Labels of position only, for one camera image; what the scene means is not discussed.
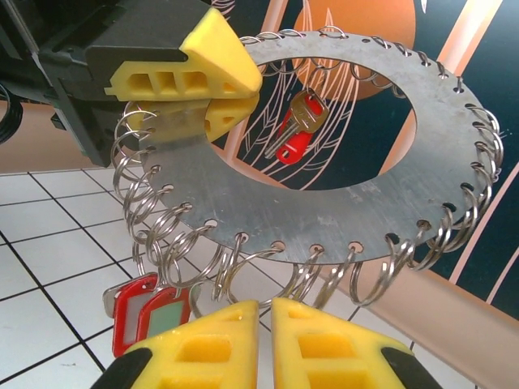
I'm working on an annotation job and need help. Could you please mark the silver key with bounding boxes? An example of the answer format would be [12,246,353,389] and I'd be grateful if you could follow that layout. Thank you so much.
[102,283,135,319]

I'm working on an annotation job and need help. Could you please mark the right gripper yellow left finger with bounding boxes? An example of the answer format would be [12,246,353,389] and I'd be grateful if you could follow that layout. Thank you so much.
[91,299,260,389]

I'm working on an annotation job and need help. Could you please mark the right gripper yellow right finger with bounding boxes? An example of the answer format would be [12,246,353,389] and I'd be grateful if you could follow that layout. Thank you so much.
[271,297,441,389]

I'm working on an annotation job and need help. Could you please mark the metal disc with keyrings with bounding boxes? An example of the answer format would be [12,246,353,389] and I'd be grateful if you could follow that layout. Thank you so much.
[111,24,506,313]

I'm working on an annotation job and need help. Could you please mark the brass key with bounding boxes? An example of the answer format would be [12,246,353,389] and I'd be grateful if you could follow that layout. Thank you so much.
[264,89,321,160]

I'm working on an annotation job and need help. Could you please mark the red key tag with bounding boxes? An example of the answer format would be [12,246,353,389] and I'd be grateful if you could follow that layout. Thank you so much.
[275,95,328,165]
[137,286,192,340]
[112,271,160,358]

